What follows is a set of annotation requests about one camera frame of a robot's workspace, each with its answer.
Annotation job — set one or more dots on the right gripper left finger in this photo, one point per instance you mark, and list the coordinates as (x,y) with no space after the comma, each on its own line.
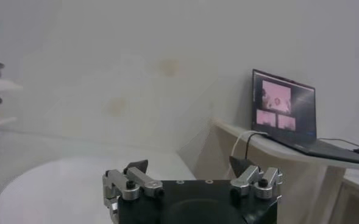
(142,180)

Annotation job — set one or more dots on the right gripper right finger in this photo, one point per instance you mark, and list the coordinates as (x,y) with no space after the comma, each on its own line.
(246,179)

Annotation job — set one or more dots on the white side table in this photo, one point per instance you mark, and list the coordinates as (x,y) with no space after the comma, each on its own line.
(289,182)

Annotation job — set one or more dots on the black laptop showing camera views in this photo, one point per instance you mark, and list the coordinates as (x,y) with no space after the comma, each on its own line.
(301,109)

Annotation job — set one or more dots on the white round plate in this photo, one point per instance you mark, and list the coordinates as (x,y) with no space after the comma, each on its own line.
(60,188)

